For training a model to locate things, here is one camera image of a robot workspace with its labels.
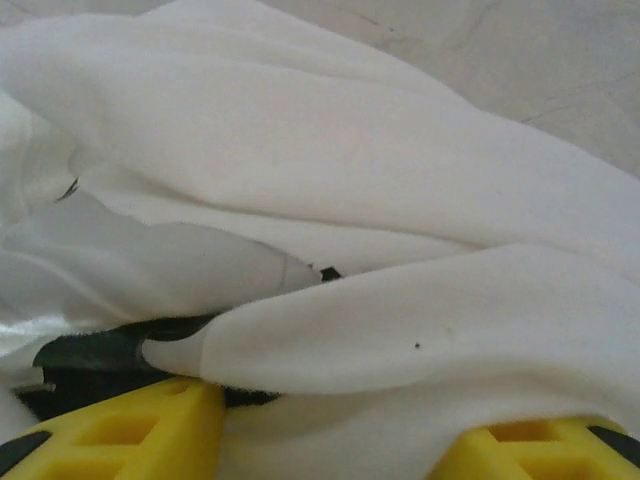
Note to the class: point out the white t-shirt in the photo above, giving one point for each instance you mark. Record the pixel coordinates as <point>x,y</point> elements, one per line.
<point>300,150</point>

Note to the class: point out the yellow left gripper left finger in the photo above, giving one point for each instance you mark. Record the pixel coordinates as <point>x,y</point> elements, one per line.
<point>125,440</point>

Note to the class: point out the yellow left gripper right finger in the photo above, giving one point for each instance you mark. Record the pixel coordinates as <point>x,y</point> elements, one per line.
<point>540,455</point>

